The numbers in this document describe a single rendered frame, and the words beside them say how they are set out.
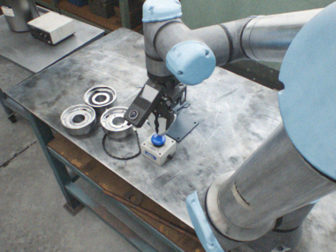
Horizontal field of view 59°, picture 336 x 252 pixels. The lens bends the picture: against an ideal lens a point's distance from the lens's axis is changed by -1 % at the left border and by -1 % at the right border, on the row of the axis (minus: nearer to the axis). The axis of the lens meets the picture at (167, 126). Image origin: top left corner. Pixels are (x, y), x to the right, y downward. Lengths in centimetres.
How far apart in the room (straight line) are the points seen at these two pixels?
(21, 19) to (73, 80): 70
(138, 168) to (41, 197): 108
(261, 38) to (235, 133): 48
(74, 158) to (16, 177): 81
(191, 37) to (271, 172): 30
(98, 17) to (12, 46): 128
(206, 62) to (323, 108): 33
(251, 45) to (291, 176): 28
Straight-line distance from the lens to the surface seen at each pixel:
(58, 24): 166
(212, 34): 56
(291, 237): 73
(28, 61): 158
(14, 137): 222
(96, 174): 117
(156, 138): 82
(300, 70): 22
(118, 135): 90
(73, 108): 100
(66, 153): 126
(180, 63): 51
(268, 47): 50
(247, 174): 38
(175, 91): 73
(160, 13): 59
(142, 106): 69
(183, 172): 84
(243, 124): 98
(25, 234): 177
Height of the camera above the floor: 148
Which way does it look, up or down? 46 degrees down
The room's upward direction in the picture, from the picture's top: straight up
